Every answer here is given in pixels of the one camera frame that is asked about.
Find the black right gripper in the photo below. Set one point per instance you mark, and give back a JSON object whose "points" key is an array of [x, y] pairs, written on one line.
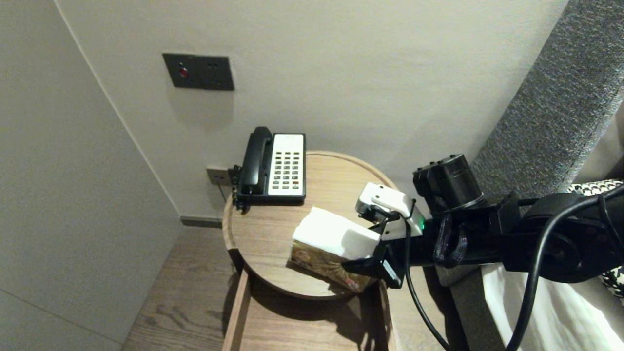
{"points": [[414, 253]]}

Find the wooden table drawer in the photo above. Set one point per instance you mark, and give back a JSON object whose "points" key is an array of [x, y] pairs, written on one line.
{"points": [[292, 336]]}

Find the grey wall socket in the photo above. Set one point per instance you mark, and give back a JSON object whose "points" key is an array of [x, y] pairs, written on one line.
{"points": [[214, 176]]}

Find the white bed sheet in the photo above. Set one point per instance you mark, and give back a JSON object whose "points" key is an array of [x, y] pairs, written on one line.
{"points": [[575, 321]]}

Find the grey fabric bed headboard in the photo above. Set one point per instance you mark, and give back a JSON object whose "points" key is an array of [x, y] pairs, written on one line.
{"points": [[560, 97]]}

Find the black white houndstooth pillow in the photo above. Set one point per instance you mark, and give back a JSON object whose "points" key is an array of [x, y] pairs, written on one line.
{"points": [[599, 185]]}

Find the black and white desk telephone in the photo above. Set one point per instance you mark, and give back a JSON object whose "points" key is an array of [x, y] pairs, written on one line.
{"points": [[287, 165]]}

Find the black telephone handset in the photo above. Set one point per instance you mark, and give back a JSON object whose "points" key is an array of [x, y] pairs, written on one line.
{"points": [[256, 161]]}

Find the dark wall switch panel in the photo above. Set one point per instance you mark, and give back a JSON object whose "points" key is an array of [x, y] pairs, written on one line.
{"points": [[200, 72]]}

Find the white and gold tissue pack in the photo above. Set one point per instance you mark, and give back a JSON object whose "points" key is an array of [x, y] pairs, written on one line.
{"points": [[331, 234]]}

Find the round wooden side table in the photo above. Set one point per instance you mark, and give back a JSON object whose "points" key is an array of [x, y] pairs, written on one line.
{"points": [[273, 234]]}

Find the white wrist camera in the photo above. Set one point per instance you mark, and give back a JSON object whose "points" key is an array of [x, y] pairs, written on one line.
{"points": [[390, 197]]}

